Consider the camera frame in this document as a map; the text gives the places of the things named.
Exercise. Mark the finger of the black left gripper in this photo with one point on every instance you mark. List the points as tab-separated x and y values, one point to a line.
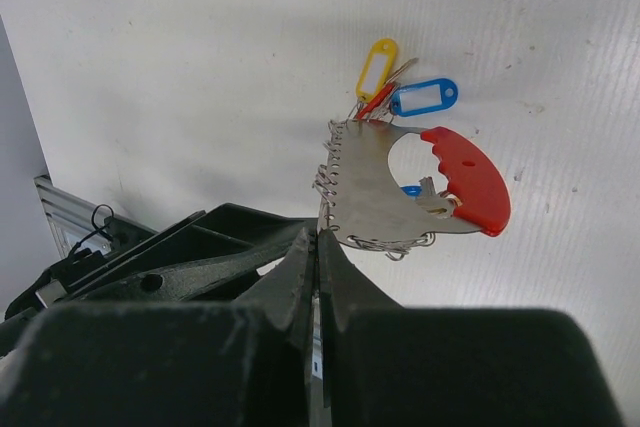
226	230
220	277

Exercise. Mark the yellow key tag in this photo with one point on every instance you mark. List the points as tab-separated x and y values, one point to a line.
378	70

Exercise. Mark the red key tag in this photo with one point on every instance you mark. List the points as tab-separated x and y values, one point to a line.
376	101

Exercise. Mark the aluminium front rail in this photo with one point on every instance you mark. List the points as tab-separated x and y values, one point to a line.
76	223

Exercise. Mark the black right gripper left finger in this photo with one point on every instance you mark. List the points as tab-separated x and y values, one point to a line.
238	363

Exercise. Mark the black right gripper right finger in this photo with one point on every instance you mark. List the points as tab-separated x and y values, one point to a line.
389	365

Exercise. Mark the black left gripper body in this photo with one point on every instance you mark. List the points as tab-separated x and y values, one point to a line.
84	276

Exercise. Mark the small blue key tag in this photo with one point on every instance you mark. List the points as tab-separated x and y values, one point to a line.
413	191

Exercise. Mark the yellow tagged silver key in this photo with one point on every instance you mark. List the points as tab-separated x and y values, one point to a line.
441	205

